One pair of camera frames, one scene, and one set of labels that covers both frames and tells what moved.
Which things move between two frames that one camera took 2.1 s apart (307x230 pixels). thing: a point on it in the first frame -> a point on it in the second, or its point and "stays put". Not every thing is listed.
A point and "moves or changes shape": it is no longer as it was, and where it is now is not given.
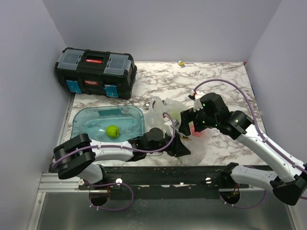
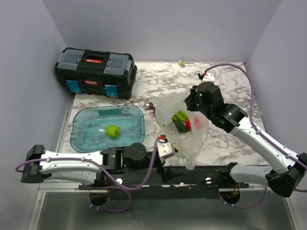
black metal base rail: (168, 182) stays put
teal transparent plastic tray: (94, 120) stays put
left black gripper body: (171, 150) -> (159, 164)
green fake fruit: (112, 131) stays put
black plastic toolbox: (100, 73) stays put
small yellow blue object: (182, 63) stays put
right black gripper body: (201, 120) -> (193, 102)
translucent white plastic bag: (198, 146) moves or changes shape
